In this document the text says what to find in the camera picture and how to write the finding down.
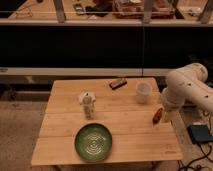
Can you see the white ceramic cup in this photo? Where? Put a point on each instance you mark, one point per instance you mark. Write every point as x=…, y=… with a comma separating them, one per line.
x=143, y=91

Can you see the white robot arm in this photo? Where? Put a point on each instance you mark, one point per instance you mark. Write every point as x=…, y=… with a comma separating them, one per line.
x=186, y=83

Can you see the green ceramic plate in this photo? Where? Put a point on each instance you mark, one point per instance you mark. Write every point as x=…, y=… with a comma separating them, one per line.
x=93, y=142

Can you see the black brown rectangular block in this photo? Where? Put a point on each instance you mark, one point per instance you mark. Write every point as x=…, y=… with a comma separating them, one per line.
x=118, y=83

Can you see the crumpled white paper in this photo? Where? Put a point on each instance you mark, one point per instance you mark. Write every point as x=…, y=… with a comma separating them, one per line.
x=86, y=95

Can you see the wooden table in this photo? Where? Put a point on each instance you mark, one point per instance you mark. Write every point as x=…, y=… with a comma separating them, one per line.
x=135, y=137

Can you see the reddish brown oval object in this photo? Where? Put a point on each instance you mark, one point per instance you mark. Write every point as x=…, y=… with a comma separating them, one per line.
x=157, y=116

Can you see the red tray with clutter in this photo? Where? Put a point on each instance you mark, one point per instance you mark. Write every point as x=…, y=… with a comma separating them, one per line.
x=161, y=9

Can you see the black box on floor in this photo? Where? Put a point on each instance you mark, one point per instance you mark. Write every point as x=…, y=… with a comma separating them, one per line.
x=199, y=134

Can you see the eyeglasses on bench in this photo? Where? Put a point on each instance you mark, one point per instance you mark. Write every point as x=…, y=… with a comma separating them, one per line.
x=23, y=14

